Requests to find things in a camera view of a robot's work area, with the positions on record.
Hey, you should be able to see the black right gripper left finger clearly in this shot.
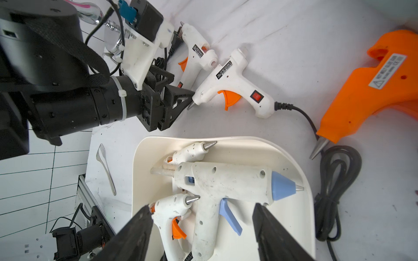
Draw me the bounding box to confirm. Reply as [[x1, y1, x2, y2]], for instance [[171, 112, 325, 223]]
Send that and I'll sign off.
[[93, 205, 153, 261]]

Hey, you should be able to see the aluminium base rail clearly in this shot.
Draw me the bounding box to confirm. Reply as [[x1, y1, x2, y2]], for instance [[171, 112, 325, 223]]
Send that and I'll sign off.
[[48, 174, 115, 261]]

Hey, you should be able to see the large white glue gun blue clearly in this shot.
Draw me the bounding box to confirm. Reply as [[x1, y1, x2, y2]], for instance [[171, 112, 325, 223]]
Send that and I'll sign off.
[[150, 162, 304, 261]]

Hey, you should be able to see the chrome glass holder stand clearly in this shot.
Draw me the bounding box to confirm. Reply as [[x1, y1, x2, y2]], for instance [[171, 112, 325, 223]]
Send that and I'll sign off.
[[67, 1, 128, 57]]

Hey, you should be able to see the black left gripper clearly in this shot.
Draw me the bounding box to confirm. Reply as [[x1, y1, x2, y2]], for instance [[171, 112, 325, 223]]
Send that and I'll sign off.
[[138, 65, 195, 132]]

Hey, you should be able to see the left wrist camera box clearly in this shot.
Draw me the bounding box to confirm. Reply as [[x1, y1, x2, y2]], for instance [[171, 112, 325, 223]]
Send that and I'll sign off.
[[118, 0, 174, 91]]

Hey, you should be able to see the silver metal fork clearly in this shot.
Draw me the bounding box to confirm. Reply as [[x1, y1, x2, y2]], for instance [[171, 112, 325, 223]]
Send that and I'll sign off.
[[96, 144, 117, 196]]

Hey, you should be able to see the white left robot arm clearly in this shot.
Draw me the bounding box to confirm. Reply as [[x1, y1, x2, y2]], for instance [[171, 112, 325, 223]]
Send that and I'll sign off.
[[1, 1, 194, 159]]

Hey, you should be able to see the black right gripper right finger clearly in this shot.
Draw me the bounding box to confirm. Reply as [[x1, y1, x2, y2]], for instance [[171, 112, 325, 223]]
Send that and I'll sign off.
[[252, 203, 313, 261]]

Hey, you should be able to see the white glue gun orange trigger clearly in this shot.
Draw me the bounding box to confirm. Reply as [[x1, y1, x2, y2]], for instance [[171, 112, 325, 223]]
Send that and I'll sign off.
[[150, 194, 200, 261]]

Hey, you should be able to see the small white glue gun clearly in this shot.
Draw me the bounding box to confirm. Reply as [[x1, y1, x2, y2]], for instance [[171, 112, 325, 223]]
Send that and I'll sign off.
[[164, 141, 217, 166]]

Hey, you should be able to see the small mint glue gun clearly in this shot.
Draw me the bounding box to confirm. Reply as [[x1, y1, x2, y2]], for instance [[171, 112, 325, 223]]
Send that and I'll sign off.
[[168, 22, 218, 89]]

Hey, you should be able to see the cream plastic storage tray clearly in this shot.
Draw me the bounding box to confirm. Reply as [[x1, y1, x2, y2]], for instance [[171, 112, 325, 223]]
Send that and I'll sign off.
[[132, 137, 316, 261]]

